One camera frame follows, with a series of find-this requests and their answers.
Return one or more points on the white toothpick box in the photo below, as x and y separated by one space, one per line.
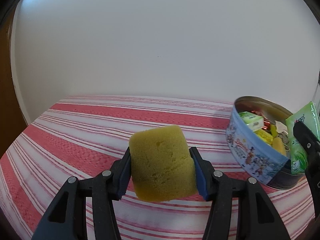
280 127

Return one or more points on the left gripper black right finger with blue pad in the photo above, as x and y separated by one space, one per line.
257 216

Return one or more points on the yellow sponge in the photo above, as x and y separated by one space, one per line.
162 168
279 146

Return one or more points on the blue round cookie tin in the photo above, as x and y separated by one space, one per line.
256 157

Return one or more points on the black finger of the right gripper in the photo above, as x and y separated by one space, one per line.
310 144

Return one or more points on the red white striped bedspread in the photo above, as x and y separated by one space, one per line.
83 135

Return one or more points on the yellow box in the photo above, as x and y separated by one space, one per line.
264 136

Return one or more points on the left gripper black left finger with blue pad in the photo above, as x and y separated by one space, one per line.
65 217

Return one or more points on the brown wooden door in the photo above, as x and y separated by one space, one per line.
12 121

